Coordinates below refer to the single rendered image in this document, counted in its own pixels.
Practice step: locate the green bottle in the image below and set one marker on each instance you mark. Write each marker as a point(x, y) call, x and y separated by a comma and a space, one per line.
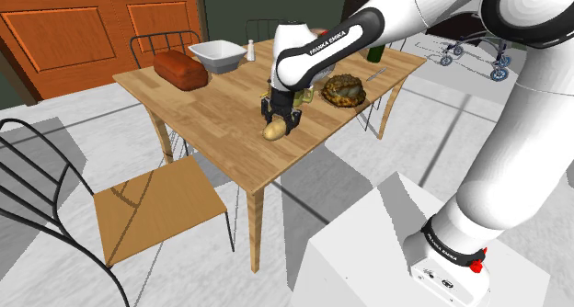
point(376, 54)

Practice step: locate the orange wooden cabinet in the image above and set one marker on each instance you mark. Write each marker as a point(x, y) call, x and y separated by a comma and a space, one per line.
point(67, 32)

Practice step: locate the grey walker with blue wheels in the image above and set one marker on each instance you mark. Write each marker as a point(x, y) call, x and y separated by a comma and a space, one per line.
point(498, 66)

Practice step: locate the silver knife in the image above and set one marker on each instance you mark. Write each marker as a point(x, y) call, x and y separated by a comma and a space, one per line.
point(376, 74)

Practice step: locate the yellow potato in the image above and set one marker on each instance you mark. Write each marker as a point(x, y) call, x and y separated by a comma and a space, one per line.
point(274, 130)

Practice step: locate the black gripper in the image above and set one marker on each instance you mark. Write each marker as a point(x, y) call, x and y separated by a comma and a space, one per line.
point(281, 102)

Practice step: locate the wooden dining table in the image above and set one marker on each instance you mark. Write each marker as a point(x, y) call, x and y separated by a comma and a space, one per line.
point(215, 113)

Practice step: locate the olive green cup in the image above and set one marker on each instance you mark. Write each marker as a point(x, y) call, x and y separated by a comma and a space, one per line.
point(307, 95)

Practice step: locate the brown yellow round lumpy food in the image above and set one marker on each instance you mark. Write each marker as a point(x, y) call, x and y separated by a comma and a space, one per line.
point(343, 91)

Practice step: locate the brown bread loaf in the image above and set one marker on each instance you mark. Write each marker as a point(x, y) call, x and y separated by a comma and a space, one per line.
point(179, 69)

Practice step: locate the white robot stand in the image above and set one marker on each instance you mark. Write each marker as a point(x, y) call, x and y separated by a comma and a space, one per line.
point(358, 252)

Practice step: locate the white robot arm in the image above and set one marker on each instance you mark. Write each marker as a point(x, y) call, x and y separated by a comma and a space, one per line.
point(515, 153)

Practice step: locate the white salt shaker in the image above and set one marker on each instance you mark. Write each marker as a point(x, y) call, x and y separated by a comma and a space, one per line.
point(251, 51)

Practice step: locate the white square bowl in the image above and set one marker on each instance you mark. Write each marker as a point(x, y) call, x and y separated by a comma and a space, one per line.
point(218, 55)

